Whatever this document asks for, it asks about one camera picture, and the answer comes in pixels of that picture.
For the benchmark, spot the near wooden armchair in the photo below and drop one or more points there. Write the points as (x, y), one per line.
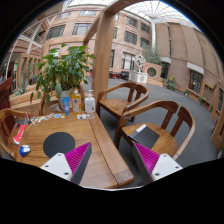
(171, 123)

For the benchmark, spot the wooden armchair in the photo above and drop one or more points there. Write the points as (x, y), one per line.
(8, 127)
(116, 107)
(171, 123)

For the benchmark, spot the small items on table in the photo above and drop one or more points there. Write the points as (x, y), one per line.
(47, 117)

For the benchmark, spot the far wooden armchair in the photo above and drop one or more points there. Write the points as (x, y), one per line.
(116, 107)

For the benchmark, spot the white sculpture on pedestal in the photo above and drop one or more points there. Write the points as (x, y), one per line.
(137, 75)

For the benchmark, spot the dark grey notebook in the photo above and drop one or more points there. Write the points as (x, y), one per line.
(145, 136)

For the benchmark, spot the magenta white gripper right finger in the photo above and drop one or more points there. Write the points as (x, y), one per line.
(153, 166)

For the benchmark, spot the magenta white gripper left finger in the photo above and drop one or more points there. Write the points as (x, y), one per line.
(70, 166)

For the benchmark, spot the white pump dispenser bottle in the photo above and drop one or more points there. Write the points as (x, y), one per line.
(90, 103)

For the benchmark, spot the round dark grey mouse pad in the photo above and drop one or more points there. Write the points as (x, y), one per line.
(58, 142)

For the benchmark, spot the green potted plant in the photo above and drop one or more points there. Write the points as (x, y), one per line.
(62, 73)

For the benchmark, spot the yellow liquid bottle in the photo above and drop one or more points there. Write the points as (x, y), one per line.
(76, 102)

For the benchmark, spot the wooden pillar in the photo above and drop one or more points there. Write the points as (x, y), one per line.
(102, 27)

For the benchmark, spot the left wooden armchair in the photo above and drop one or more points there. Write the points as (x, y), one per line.
(8, 127)

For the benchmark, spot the blue tube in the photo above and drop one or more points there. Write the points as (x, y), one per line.
(65, 102)

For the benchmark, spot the red white flat package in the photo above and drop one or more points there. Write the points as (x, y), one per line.
(18, 136)

